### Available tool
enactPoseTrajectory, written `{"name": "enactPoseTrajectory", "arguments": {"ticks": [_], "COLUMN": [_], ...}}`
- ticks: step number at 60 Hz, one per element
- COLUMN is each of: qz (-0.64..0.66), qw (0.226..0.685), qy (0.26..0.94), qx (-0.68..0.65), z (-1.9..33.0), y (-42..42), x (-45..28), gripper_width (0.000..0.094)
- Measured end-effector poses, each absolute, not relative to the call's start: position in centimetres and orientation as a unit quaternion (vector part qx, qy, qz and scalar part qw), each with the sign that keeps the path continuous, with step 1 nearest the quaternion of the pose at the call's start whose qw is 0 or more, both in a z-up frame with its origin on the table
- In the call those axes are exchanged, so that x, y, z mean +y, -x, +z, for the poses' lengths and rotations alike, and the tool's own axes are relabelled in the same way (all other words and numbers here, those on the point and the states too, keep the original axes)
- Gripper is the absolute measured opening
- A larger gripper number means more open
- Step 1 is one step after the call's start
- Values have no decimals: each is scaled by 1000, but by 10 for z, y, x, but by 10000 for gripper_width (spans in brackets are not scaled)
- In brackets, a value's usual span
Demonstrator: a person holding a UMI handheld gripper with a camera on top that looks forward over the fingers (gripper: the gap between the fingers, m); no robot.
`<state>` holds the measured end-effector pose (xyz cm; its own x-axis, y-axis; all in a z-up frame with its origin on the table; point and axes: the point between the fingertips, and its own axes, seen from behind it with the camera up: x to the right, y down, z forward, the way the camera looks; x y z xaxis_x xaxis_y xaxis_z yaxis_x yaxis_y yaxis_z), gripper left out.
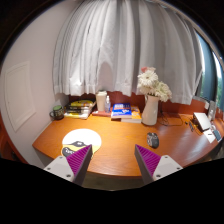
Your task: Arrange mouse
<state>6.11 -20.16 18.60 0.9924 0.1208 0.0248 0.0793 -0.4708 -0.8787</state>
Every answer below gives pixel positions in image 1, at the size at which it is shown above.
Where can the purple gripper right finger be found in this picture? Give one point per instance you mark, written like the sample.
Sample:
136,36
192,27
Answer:
154,167

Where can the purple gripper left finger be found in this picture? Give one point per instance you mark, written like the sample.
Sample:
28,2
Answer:
73,167

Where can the round white yellow mouse pad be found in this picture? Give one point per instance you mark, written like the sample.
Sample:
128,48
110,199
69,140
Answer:
79,138

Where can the black computer mouse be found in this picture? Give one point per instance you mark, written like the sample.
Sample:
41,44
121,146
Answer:
152,140

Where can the orange book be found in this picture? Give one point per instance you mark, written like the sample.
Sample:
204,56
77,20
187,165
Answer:
136,116

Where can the white ceramic vase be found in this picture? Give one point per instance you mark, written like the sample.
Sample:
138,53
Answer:
149,115

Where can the dark green mug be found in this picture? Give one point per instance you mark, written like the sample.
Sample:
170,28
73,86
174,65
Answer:
57,113

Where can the yellow black book stack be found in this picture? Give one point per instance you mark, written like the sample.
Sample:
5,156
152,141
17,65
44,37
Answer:
80,109

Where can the red flat book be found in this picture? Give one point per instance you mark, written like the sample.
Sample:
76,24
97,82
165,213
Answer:
101,114

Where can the blue book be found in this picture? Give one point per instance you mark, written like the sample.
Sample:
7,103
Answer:
121,110

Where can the white box device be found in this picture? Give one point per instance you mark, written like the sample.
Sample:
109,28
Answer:
201,120

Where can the clear small bottle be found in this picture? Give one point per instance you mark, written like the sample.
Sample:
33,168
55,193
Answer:
107,104

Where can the white cylindrical container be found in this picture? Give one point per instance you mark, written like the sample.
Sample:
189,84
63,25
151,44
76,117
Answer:
100,100

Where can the white and pink flowers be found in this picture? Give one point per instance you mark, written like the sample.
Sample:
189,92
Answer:
150,85

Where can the white curtain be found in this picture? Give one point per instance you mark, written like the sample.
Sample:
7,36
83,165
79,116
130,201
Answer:
104,44

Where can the white wall panel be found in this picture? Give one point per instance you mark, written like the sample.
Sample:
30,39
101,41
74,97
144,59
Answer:
18,95

